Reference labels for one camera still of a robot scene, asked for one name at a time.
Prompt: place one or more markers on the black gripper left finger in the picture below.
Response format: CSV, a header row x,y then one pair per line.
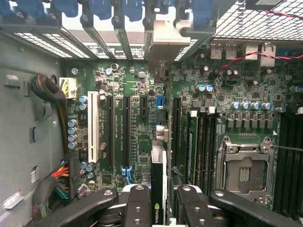
x,y
139,208

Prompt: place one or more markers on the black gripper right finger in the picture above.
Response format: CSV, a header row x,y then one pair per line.
x,y
194,210

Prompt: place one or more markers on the black RAM slot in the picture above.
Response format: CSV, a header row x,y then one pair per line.
x,y
203,151
212,151

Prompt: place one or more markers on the metal CPU socket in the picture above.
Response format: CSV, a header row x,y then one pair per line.
x,y
246,170

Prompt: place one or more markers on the white PCI expansion slot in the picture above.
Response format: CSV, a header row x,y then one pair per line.
x,y
93,123

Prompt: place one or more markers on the short black expansion slot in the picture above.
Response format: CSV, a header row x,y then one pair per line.
x,y
143,106

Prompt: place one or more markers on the blue expansion slot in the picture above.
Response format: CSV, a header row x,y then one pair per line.
x,y
160,101

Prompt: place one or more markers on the CPU socket locking lever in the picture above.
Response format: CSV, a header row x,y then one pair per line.
x,y
288,149

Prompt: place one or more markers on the green motherboard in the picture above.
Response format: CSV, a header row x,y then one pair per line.
x,y
236,94

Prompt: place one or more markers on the white power connector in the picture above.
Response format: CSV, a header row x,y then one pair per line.
x,y
71,87

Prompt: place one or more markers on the open black PC case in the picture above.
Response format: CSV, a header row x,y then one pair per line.
x,y
19,118

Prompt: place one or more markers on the blue slot retention clip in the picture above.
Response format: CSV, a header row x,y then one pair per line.
x,y
201,14
133,9
30,7
100,8
66,7
7,6

